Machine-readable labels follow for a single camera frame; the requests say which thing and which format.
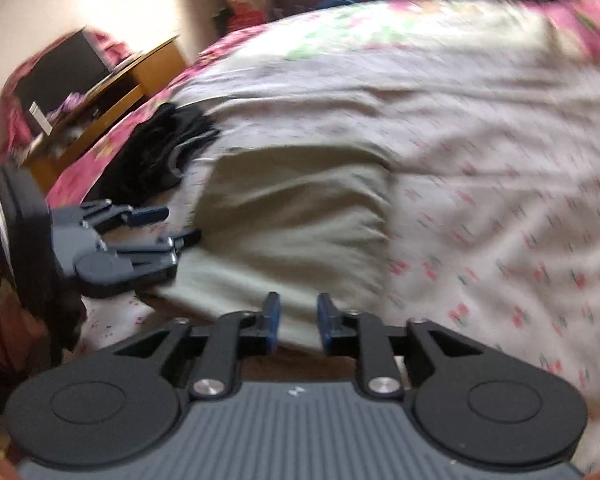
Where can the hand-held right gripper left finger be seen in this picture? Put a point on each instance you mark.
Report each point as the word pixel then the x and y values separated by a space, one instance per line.
pixel 272 321

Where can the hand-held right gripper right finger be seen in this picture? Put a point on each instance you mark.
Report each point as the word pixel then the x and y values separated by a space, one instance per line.
pixel 325 321

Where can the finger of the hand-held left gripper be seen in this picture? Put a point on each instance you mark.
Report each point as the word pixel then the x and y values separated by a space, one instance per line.
pixel 150 216
pixel 185 240

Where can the green pants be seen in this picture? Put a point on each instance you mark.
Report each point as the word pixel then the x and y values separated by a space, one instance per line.
pixel 290 220

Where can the black folded clothing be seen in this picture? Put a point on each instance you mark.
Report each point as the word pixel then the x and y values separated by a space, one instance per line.
pixel 145 155

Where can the small white box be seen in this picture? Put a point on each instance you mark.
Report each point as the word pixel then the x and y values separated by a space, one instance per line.
pixel 40 119

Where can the pink cloth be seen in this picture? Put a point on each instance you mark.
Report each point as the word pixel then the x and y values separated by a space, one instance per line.
pixel 7 110

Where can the purple patterned packet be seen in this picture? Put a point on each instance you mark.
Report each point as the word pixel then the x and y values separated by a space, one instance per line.
pixel 67 101

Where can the wooden desk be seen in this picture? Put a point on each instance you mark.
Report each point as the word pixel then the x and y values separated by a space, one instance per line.
pixel 165 60

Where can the black monitor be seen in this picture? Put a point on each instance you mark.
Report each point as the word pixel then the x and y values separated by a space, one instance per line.
pixel 65 70

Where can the cherry print bed sheet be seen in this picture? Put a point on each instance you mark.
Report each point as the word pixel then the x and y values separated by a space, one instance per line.
pixel 480 185

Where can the red bag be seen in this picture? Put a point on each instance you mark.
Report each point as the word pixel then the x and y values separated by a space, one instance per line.
pixel 245 12

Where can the blue cloth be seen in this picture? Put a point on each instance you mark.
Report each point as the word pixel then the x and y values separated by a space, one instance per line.
pixel 337 0

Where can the pink floral bed sheet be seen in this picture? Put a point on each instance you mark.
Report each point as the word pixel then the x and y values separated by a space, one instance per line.
pixel 380 25

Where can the pink floral quilt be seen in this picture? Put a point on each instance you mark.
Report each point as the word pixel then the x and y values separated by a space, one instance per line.
pixel 580 25

